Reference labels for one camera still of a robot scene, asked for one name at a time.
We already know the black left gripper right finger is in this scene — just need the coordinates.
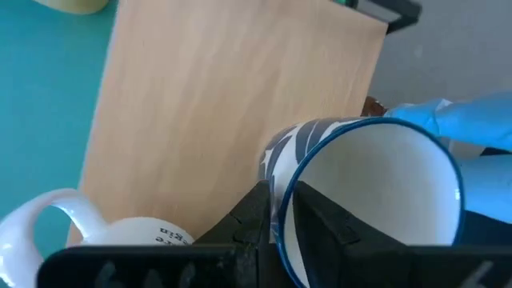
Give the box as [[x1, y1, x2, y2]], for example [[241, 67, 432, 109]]
[[291, 180, 415, 288]]

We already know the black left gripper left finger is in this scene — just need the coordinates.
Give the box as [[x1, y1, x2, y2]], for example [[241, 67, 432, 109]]
[[193, 179, 273, 257]]

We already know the white mug with blue flowers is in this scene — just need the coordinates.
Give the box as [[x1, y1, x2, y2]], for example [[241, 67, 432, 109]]
[[258, 116, 467, 288]]

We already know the white green patterned mug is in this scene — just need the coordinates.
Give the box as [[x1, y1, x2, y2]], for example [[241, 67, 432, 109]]
[[34, 0, 110, 15]]

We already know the light wooden shelf board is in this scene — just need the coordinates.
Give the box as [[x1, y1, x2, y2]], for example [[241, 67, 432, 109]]
[[66, 0, 389, 247]]

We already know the dark brown object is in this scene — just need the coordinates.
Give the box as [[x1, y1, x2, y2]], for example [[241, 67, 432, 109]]
[[362, 95, 388, 118]]

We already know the person's hand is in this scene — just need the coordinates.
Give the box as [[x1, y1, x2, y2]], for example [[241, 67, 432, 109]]
[[384, 91, 512, 225]]

